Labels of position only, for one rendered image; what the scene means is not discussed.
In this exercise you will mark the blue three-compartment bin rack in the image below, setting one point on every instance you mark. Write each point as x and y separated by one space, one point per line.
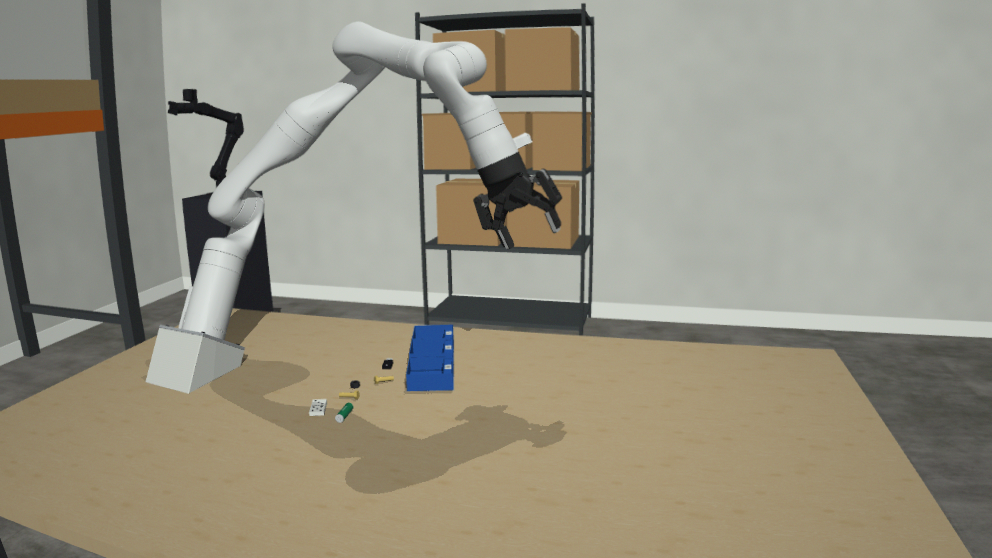
425 370

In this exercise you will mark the green aa battery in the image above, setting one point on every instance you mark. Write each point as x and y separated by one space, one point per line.
344 412

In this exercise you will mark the white domino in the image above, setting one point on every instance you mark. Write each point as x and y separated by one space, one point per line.
318 407

